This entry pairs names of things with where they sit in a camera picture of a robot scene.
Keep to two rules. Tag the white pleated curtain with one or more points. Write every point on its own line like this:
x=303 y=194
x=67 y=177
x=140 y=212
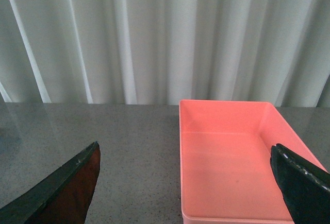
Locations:
x=163 y=51

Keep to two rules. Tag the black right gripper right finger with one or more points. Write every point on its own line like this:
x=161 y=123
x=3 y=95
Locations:
x=304 y=186

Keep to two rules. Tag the pink plastic box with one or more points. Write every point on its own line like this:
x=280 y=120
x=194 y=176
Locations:
x=225 y=171

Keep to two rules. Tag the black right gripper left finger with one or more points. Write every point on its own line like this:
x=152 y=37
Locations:
x=62 y=197

